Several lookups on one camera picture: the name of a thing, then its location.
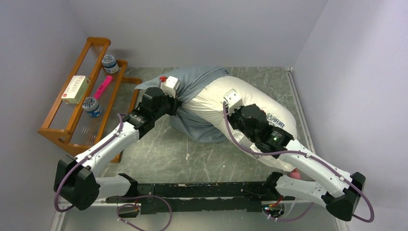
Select pink marker pen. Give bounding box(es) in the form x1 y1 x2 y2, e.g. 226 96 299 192
93 75 114 100

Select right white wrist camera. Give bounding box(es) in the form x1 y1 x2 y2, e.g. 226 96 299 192
223 89 243 115

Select black base crossbar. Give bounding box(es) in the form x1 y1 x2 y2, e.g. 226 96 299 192
106 181 281 215

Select white cardboard box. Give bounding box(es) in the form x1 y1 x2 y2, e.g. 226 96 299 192
61 76 89 104

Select white pillow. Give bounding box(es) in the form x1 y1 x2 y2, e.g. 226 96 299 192
183 76 298 172

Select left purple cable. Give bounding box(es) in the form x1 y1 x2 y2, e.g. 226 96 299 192
53 113 173 231

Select blue white round jar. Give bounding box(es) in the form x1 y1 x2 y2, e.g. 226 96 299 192
102 54 119 74

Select blue grey pillow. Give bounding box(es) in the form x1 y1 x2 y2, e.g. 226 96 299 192
135 66 229 143

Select wooden slatted rack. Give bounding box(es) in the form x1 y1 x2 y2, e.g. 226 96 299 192
38 37 141 156

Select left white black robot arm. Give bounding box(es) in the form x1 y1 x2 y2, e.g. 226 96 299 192
54 86 179 212

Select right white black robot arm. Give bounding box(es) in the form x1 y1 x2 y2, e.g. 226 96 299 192
222 102 374 222

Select pink small bottle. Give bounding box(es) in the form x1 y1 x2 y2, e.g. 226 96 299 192
289 171 301 180

